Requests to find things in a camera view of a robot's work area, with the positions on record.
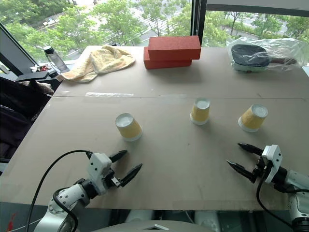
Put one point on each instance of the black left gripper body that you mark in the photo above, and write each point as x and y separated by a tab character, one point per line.
112	179

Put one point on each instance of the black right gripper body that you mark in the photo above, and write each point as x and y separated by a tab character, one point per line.
260	168

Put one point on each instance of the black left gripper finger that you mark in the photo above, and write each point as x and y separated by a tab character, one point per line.
118	155
130	174

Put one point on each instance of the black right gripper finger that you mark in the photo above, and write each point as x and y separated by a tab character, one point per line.
241	169
251	148

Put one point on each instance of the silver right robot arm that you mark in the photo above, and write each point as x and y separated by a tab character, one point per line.
299	180

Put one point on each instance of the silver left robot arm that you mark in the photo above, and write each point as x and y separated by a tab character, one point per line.
70	194

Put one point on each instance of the yellow paper cup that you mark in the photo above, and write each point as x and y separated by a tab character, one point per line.
200	113
129	129
252	119

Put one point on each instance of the pale green flat case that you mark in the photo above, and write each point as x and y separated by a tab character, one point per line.
248	68

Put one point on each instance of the dark blue table tennis paddle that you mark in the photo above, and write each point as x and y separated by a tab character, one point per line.
248	55

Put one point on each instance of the pale yellow towel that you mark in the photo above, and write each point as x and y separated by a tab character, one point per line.
106	60

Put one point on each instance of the red brick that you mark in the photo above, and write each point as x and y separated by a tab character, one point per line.
173	47
164	64

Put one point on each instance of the clear plastic bag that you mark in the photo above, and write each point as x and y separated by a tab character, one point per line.
287	48

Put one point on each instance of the dark clothing on chair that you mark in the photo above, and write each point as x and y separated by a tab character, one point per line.
17	108

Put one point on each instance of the clear bottle with black cap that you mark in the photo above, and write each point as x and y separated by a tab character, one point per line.
56	59

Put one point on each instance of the small red items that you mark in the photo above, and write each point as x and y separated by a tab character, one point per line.
43	67

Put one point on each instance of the black chair armrest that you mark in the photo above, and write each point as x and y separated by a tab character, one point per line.
33	75

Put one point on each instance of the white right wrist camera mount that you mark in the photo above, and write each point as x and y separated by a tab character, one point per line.
274	157

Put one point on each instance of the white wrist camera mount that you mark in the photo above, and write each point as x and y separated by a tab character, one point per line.
97	166
274	157

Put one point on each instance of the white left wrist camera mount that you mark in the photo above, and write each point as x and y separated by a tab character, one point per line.
97	166

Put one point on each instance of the black window frame post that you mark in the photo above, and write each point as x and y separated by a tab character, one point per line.
198	21

